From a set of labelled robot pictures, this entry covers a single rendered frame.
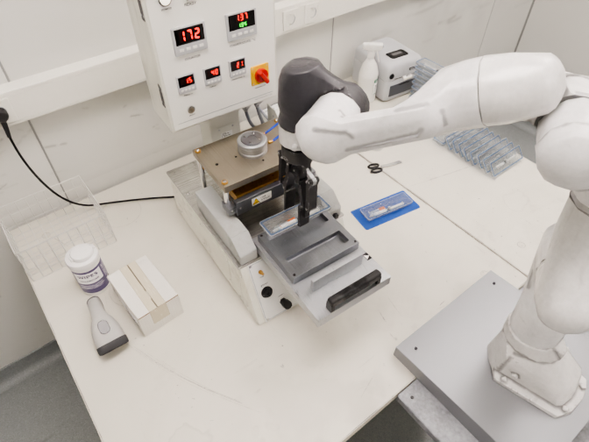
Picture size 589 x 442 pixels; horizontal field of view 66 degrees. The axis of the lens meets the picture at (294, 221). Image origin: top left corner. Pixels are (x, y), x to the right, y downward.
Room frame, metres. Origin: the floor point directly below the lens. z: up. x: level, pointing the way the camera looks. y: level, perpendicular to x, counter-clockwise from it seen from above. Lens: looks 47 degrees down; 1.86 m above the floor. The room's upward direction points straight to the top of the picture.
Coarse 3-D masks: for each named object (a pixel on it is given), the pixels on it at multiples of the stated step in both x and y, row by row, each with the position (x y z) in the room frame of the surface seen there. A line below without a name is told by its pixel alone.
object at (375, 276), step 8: (376, 272) 0.64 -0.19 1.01; (360, 280) 0.61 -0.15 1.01; (368, 280) 0.61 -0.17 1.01; (376, 280) 0.63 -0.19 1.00; (344, 288) 0.59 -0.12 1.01; (352, 288) 0.59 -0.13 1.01; (360, 288) 0.60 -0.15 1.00; (336, 296) 0.57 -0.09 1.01; (344, 296) 0.57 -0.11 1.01; (328, 304) 0.56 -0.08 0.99; (336, 304) 0.56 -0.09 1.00
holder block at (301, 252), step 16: (320, 224) 0.82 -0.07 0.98; (336, 224) 0.80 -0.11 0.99; (272, 240) 0.76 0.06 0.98; (288, 240) 0.76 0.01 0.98; (304, 240) 0.75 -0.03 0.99; (320, 240) 0.75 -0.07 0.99; (336, 240) 0.76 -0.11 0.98; (352, 240) 0.75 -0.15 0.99; (272, 256) 0.71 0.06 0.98; (288, 256) 0.70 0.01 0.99; (304, 256) 0.71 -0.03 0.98; (320, 256) 0.70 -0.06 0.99; (336, 256) 0.70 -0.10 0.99; (288, 272) 0.65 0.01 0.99; (304, 272) 0.65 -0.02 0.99
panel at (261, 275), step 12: (252, 264) 0.73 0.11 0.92; (264, 264) 0.74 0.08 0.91; (252, 276) 0.71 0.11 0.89; (264, 276) 0.72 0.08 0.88; (276, 276) 0.73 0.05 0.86; (264, 288) 0.70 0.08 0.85; (276, 288) 0.72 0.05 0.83; (264, 300) 0.69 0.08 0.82; (276, 300) 0.70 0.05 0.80; (264, 312) 0.67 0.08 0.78; (276, 312) 0.68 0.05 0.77
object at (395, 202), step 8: (384, 200) 1.12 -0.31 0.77; (392, 200) 1.12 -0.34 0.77; (400, 200) 1.12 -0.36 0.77; (408, 200) 1.12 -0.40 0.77; (368, 208) 1.09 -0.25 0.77; (376, 208) 1.09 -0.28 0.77; (384, 208) 1.09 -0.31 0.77; (392, 208) 1.09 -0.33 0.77; (368, 216) 1.05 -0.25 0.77; (376, 216) 1.05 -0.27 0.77
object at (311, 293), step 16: (256, 240) 0.77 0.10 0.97; (352, 256) 0.68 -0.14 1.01; (320, 272) 0.67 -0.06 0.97; (336, 272) 0.65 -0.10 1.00; (352, 272) 0.67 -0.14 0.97; (368, 272) 0.67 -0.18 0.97; (384, 272) 0.67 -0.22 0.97; (288, 288) 0.63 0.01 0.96; (304, 288) 0.62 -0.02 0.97; (320, 288) 0.62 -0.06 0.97; (336, 288) 0.62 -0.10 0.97; (368, 288) 0.62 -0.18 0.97; (304, 304) 0.57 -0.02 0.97; (320, 304) 0.57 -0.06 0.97; (352, 304) 0.59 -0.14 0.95; (320, 320) 0.53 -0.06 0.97
